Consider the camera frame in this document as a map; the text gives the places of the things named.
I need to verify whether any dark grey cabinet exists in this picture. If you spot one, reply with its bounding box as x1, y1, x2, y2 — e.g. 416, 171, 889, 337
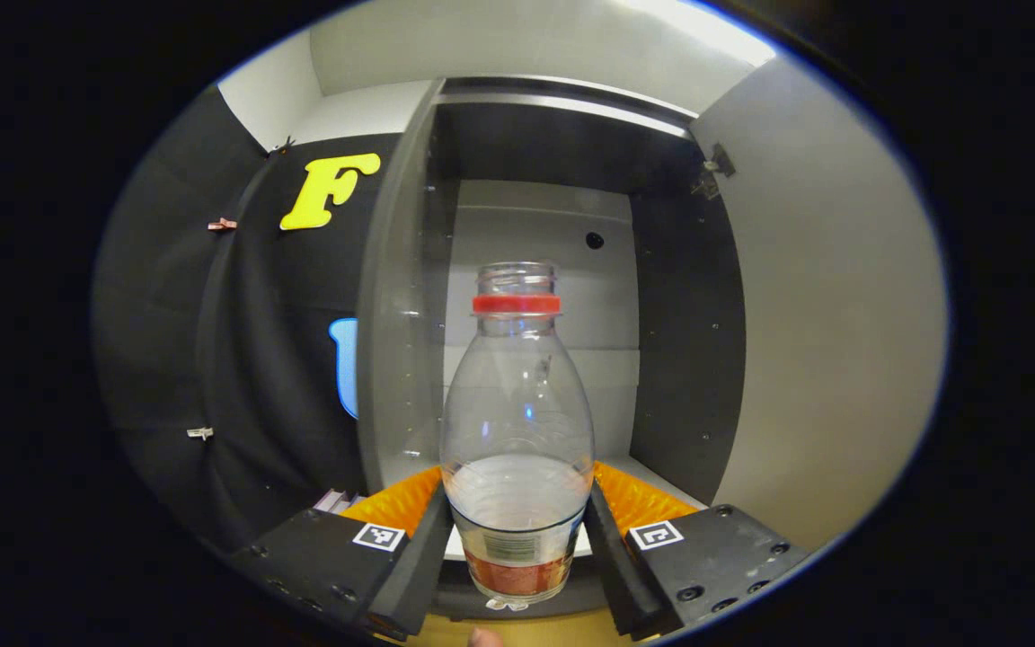
356, 75, 748, 621

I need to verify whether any black backdrop cloth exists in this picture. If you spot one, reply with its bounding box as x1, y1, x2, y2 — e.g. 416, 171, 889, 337
93, 85, 403, 558

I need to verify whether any long ceiling light panel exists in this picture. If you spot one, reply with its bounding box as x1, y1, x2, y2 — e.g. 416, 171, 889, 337
616, 0, 779, 68

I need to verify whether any clear plastic bottle red ring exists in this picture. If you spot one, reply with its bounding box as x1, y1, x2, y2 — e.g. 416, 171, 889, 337
439, 261, 597, 606

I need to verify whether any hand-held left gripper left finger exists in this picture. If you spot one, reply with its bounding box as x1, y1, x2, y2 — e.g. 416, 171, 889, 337
230, 465, 455, 642

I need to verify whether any beige cabinet door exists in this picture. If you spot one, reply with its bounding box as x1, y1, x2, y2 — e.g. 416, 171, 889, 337
688, 57, 949, 554

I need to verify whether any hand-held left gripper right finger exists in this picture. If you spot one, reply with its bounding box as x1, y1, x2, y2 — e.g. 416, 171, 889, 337
583, 460, 813, 642

